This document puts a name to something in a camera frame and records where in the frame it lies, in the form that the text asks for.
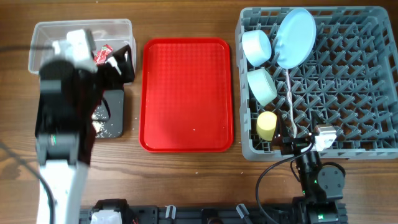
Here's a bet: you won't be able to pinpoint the red snack wrapper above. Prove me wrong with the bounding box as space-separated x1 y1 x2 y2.
94 44 113 65

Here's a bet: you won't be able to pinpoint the yellow plastic cup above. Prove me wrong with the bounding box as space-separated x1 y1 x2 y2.
256 111 277 141

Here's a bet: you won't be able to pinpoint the white plastic spoon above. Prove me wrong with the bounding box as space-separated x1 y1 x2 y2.
285 69 297 138

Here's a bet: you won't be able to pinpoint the rice and food scraps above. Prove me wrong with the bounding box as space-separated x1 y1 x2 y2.
91 106 109 138

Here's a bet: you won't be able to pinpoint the light green bowl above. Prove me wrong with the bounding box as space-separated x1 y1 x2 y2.
247 68 277 106

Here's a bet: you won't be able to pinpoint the light blue bowl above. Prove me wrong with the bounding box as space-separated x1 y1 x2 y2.
242 30 272 67

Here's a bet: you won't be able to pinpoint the light blue plate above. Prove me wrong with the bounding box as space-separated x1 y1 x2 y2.
274 7 317 69

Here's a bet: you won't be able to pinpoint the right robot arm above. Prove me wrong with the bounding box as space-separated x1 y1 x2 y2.
271 136 348 224

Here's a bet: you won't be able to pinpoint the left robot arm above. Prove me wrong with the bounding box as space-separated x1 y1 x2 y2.
35 45 135 223

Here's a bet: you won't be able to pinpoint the clear plastic waste bin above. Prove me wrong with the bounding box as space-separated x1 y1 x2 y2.
31 19 136 67

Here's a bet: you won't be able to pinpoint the black waste tray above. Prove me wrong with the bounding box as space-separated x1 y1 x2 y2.
34 88 125 139

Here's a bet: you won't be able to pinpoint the grey dishwasher rack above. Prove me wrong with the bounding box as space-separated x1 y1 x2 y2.
235 6 397 161

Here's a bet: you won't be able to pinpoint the red serving tray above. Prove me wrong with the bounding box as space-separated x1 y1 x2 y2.
139 37 234 153

